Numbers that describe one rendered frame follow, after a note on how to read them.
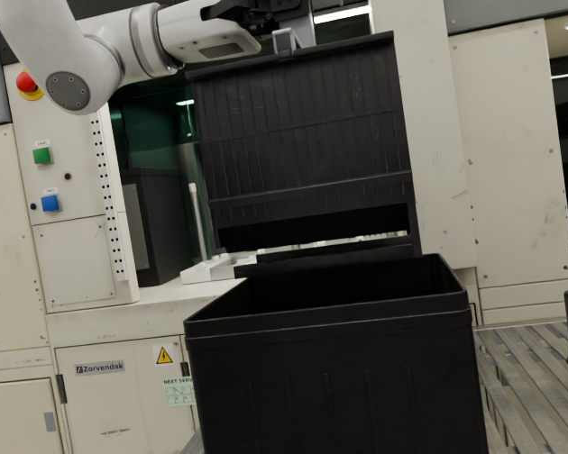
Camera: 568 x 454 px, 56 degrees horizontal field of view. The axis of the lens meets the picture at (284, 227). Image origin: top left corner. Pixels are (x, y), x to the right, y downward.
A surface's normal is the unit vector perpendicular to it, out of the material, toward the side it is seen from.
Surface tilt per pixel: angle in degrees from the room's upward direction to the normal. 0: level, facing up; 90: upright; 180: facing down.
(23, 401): 90
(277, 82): 90
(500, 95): 90
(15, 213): 90
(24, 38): 115
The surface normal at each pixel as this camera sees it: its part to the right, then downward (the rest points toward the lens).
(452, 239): -0.18, 0.08
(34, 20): -0.05, 0.36
